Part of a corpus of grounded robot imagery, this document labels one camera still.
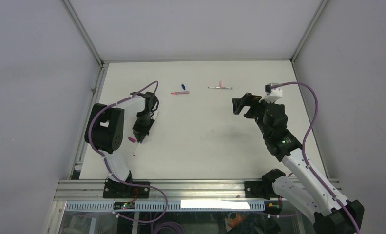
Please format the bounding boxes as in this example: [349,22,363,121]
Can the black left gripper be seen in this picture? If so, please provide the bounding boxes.
[132,111,154,142]

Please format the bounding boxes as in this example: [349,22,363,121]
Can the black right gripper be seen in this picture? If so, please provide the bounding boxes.
[232,93,275,139]

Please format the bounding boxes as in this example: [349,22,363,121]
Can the magenta pen cap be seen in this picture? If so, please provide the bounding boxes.
[128,137,136,143]

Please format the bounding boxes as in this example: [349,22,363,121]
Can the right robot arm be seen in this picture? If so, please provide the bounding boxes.
[232,93,365,234]

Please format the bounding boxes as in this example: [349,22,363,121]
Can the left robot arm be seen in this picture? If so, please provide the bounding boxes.
[84,92,159,198]

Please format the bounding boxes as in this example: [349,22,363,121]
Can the black green tipped pen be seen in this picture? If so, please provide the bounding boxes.
[207,87,233,90]

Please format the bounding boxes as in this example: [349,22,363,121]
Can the pink pen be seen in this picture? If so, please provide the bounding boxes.
[170,91,190,95]

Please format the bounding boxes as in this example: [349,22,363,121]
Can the small circuit board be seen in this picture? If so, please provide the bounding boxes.
[113,202,135,210]

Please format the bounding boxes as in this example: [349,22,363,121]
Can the orange object below table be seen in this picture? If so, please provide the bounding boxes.
[225,212,247,229]

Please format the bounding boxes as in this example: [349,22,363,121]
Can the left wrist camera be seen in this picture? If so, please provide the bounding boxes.
[152,111,160,121]

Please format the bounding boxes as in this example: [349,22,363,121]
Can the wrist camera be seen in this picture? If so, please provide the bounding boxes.
[264,83,283,103]
[152,111,160,121]

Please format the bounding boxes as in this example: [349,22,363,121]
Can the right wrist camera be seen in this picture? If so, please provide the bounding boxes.
[264,83,283,103]

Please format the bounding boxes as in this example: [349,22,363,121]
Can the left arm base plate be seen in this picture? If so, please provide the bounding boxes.
[102,179,150,199]

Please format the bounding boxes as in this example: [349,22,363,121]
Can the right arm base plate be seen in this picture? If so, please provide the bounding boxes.
[244,179,280,200]

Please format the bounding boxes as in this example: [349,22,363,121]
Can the aluminium frame rail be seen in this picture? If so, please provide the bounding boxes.
[54,179,251,201]

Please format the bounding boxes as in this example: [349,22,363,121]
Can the white slotted cable duct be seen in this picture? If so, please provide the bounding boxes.
[65,200,265,213]

